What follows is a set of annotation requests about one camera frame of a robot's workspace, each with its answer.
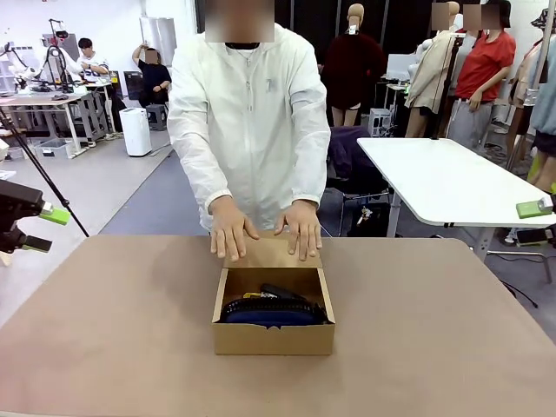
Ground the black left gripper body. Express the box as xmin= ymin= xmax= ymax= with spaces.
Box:
xmin=0 ymin=179 xmax=45 ymax=255

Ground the navy campus pencil case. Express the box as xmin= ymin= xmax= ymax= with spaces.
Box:
xmin=221 ymin=295 xmax=328 ymax=325

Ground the black stapler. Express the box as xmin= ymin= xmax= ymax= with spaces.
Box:
xmin=260 ymin=282 xmax=306 ymax=302

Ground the brown cardboard box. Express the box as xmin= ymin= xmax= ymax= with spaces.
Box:
xmin=211 ymin=229 xmax=337 ymax=356

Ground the person's right forearm white sleeve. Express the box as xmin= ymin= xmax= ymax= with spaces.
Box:
xmin=175 ymin=138 xmax=234 ymax=216

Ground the person's left forearm white sleeve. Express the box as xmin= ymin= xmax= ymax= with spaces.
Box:
xmin=288 ymin=134 xmax=333 ymax=209

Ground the person's right hand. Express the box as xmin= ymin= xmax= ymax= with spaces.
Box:
xmin=209 ymin=195 xmax=261 ymax=263

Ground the person's left hand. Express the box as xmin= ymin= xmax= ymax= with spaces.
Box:
xmin=274 ymin=200 xmax=324 ymax=263

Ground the black tripod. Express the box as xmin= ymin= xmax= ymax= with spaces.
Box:
xmin=0 ymin=108 xmax=90 ymax=238

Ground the clear plastic storage bin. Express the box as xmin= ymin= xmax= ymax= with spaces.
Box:
xmin=33 ymin=138 xmax=76 ymax=162

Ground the white table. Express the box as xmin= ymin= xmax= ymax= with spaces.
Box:
xmin=356 ymin=136 xmax=556 ymax=228

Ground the grey work desk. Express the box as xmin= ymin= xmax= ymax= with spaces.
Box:
xmin=0 ymin=92 xmax=96 ymax=158

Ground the white air purifier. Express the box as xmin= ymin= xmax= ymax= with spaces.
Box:
xmin=119 ymin=108 xmax=153 ymax=158

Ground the black step stool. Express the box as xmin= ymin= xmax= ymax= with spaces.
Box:
xmin=145 ymin=103 xmax=170 ymax=132

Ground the mannequin in red shirt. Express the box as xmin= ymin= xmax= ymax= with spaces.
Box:
xmin=449 ymin=0 xmax=518 ymax=151

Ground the background robot rig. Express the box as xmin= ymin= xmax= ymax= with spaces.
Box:
xmin=0 ymin=18 xmax=86 ymax=95

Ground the person in white printed shirt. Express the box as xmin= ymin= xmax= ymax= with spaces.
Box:
xmin=76 ymin=37 xmax=113 ymax=80

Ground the mannequin in beige coat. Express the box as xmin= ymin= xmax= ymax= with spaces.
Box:
xmin=403 ymin=2 xmax=464 ymax=140

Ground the seated person in black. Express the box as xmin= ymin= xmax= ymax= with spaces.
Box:
xmin=131 ymin=43 xmax=174 ymax=109

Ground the grey plastic crate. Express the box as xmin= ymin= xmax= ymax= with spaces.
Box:
xmin=367 ymin=108 xmax=394 ymax=138

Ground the dark purple jacket on chair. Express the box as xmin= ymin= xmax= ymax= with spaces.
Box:
xmin=326 ymin=125 xmax=393 ymax=195

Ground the person in white jacket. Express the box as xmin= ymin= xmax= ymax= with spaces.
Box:
xmin=166 ymin=20 xmax=333 ymax=238

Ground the mannequin in dark red top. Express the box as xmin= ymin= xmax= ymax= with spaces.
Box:
xmin=323 ymin=3 xmax=388 ymax=129

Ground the silver wall panel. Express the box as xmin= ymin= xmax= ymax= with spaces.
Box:
xmin=139 ymin=17 xmax=178 ymax=67

